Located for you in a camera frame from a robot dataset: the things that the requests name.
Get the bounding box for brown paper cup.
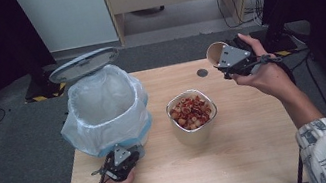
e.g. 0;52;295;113
203;40;232;68

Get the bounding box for round grey table grommet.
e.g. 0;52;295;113
196;67;210;79

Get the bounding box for black stand base striped tape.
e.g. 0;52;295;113
250;24;301;62
20;66;70;104

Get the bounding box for large heap dried fruit slices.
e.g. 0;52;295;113
167;93;216;134

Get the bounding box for long black floor cable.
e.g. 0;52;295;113
302;48;326;121

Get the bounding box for translucent plastic trash bag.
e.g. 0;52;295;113
50;58;159;164

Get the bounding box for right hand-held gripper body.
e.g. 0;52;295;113
211;31;267;82

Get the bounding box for right hand-held gripper black cable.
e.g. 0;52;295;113
244;49;315;183

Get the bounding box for short black floor cable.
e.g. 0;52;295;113
286;45;314;73

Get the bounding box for person's right hand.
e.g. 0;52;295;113
224;25;299;109

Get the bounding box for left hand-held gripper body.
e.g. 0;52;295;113
95;142;138;183

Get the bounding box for white cabinet panel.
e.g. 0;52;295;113
14;0;121;59

